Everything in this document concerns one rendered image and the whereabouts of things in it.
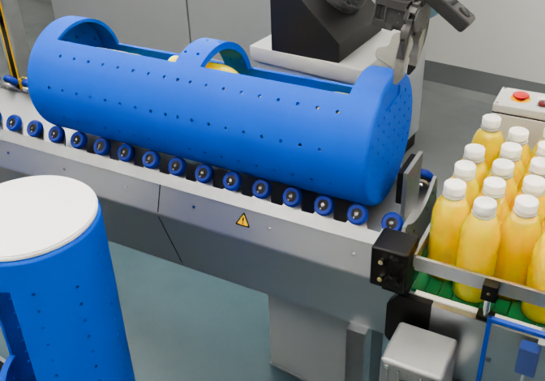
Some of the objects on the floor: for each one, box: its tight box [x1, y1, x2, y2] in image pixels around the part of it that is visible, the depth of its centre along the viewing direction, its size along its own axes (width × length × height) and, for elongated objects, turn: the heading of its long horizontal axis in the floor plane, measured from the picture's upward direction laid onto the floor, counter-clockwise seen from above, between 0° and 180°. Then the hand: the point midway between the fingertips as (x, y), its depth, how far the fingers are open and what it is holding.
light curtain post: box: [0, 0, 30, 90], centre depth 236 cm, size 6×6×170 cm
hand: (406, 74), depth 125 cm, fingers open, 5 cm apart
